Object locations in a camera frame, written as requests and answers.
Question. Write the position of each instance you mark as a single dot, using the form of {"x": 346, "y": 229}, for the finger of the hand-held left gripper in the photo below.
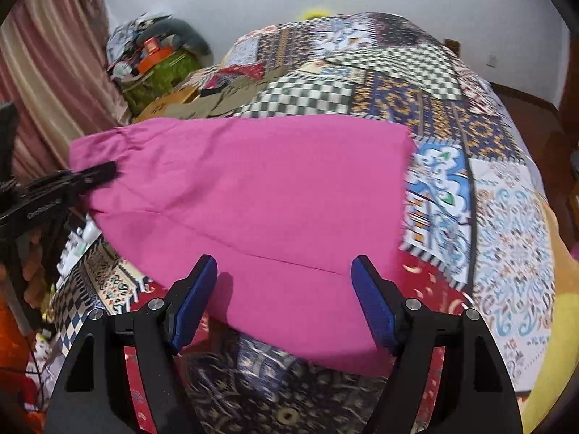
{"x": 97, "y": 174}

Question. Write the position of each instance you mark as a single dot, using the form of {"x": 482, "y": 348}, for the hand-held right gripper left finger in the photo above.
{"x": 194, "y": 303}

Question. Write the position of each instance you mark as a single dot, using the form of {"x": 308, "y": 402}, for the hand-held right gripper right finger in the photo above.
{"x": 373, "y": 303}

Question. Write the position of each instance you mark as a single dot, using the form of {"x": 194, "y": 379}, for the pink pants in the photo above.
{"x": 249, "y": 199}

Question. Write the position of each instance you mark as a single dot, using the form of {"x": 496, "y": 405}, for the olive pants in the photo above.
{"x": 226, "y": 99}

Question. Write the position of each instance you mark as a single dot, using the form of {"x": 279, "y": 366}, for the small white object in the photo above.
{"x": 83, "y": 237}

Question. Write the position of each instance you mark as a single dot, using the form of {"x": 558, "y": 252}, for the wooden folding table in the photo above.
{"x": 158, "y": 106}

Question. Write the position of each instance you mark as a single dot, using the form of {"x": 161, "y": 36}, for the striped pink curtain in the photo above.
{"x": 54, "y": 77}

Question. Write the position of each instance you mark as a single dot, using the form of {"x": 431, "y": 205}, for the green fabric bag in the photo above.
{"x": 158, "y": 81}

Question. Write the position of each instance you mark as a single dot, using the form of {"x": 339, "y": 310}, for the orange box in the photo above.
{"x": 156, "y": 59}

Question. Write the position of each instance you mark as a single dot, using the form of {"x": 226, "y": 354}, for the pile of pale clothes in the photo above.
{"x": 126, "y": 31}

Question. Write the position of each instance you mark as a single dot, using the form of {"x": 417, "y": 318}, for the red orange cloth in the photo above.
{"x": 18, "y": 370}

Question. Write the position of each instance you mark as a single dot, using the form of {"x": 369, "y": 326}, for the patchwork blanket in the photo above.
{"x": 452, "y": 144}

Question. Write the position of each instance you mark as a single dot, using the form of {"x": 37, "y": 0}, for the yellow bedsheet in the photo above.
{"x": 556, "y": 361}

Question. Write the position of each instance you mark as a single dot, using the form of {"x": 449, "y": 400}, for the wooden bed post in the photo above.
{"x": 451, "y": 46}

